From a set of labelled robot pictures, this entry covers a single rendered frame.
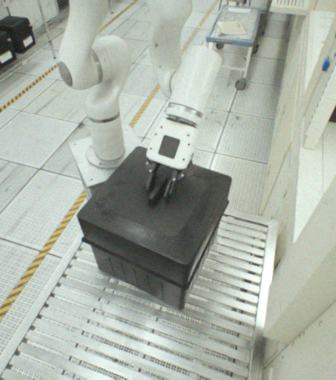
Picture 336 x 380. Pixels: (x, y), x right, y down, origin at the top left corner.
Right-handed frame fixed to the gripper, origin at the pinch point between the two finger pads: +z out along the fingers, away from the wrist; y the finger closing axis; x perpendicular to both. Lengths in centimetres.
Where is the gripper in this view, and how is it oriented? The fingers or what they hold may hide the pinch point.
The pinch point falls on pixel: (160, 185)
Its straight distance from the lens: 71.0
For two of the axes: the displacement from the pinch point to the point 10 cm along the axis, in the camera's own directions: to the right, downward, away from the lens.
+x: 3.2, -0.1, 9.5
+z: -3.2, 9.4, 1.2
